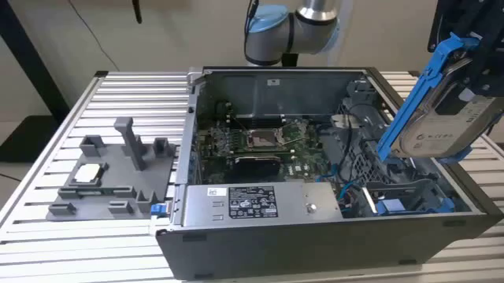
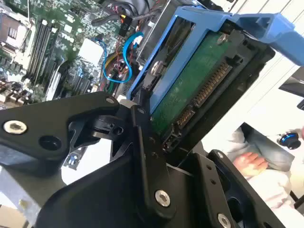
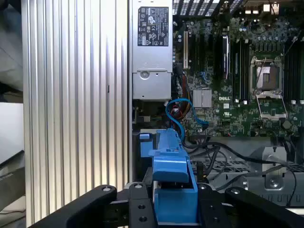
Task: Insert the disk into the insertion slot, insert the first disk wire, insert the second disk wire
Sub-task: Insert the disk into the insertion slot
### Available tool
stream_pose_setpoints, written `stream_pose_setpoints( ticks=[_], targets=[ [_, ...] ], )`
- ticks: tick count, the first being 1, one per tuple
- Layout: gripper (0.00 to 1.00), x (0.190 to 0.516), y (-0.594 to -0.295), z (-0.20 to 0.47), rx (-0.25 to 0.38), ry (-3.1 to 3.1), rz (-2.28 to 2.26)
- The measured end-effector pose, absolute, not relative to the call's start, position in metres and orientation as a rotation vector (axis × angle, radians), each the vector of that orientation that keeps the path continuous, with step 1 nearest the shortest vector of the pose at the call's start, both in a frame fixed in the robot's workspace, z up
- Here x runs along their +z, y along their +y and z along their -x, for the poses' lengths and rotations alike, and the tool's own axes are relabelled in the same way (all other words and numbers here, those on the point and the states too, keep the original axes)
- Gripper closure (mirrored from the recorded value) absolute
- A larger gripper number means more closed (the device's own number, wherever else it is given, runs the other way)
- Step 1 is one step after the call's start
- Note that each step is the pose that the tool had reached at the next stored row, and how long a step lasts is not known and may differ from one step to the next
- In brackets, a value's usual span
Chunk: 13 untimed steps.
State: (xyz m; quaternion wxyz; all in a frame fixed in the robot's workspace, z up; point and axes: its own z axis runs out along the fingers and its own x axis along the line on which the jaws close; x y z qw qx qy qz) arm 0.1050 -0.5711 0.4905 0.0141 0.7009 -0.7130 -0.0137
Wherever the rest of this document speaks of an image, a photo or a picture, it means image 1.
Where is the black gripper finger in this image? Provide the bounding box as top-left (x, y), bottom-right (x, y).
top-left (436, 35), bottom-right (504, 116)
top-left (428, 0), bottom-right (452, 54)

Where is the hard disk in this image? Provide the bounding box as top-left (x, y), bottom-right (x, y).
top-left (376, 32), bottom-right (504, 164)

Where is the blue disk carrier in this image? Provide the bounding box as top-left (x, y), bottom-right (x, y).
top-left (376, 196), bottom-right (456, 216)

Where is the metal socket cover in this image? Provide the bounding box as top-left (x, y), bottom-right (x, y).
top-left (279, 121), bottom-right (309, 141)

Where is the green motherboard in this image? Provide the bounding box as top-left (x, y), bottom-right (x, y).
top-left (195, 117), bottom-right (337, 186)

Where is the CPU socket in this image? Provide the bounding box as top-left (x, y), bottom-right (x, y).
top-left (244, 127), bottom-right (285, 150)

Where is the thin metal locking lever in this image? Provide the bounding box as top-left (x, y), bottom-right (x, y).
top-left (231, 114), bottom-right (250, 131)

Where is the black graphics card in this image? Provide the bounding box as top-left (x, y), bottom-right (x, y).
top-left (227, 154), bottom-right (285, 182)

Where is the silver power supply unit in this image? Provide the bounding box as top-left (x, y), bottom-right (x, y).
top-left (182, 181), bottom-right (342, 228)

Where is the black hanging object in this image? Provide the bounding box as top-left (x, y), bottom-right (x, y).
top-left (130, 0), bottom-right (144, 24)

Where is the grey open PC case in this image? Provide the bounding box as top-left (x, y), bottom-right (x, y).
top-left (151, 66), bottom-right (504, 281)

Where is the grey parts rack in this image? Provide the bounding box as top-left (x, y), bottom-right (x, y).
top-left (45, 116), bottom-right (182, 222)

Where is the blue case latch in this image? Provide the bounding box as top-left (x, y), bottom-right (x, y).
top-left (150, 202), bottom-right (167, 220)

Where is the silver CPU chip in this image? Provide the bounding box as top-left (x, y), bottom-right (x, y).
top-left (73, 163), bottom-right (107, 183)

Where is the green RAM stick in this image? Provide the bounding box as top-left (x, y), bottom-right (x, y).
top-left (76, 188), bottom-right (131, 197)

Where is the black stand with pole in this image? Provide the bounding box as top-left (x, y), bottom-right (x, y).
top-left (0, 0), bottom-right (72, 163)

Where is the long black wire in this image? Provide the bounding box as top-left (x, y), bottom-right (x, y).
top-left (338, 101), bottom-right (359, 184)

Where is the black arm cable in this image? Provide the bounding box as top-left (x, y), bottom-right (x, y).
top-left (244, 0), bottom-right (262, 33)

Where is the blue wire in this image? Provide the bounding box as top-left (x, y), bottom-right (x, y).
top-left (315, 172), bottom-right (369, 213)

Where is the thin black wall cable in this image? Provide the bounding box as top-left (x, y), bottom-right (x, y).
top-left (67, 0), bottom-right (120, 72)

